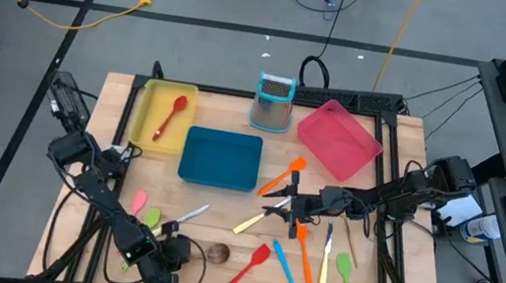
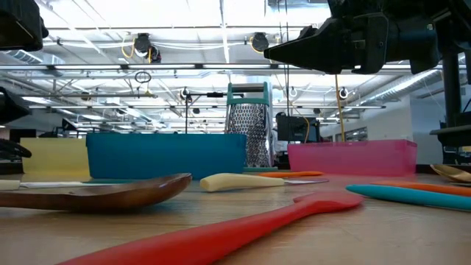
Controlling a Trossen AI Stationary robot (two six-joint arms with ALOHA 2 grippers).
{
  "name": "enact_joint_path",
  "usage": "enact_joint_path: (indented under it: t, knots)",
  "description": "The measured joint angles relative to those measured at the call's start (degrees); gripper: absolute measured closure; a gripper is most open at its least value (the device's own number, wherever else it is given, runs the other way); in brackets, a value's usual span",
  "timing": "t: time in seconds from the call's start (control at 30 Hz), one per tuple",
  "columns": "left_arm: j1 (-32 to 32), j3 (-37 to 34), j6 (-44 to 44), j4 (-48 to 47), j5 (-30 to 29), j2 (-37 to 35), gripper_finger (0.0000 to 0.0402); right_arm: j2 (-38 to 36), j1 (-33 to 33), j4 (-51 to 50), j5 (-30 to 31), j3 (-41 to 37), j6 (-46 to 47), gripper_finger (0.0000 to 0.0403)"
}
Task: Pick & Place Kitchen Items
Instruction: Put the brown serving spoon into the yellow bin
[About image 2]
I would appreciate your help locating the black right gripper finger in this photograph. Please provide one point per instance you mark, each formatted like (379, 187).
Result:
(316, 55)
(338, 31)

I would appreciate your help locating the orange silicone spatula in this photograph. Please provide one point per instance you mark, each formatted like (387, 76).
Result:
(294, 174)
(434, 188)

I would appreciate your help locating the light wooden spoon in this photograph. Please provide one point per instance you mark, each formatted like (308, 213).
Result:
(454, 173)

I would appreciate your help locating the blue silicone spatula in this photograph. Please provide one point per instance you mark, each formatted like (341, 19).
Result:
(412, 197)

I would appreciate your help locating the red silicone spatula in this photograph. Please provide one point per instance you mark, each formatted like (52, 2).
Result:
(221, 235)

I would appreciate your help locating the dark brown wooden spoon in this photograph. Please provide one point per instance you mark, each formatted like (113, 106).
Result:
(110, 195)

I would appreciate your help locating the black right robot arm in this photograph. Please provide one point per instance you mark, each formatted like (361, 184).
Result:
(460, 22)

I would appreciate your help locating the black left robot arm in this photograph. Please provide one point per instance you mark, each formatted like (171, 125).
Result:
(18, 25)

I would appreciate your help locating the black equipment case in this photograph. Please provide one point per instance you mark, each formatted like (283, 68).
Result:
(296, 129)

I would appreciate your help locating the teal metal box grater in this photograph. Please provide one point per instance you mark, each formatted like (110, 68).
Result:
(252, 129)

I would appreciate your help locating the pink translucent plastic bin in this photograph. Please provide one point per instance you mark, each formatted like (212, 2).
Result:
(353, 158)

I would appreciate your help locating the blue plastic bin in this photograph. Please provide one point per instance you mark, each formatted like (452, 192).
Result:
(165, 156)

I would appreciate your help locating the yellow translucent plastic bin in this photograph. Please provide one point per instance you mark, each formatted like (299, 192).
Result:
(55, 154)

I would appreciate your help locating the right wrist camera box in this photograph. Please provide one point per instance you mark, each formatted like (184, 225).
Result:
(368, 5)

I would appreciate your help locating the black aluminium table frame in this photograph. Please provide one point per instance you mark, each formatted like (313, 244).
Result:
(452, 92)

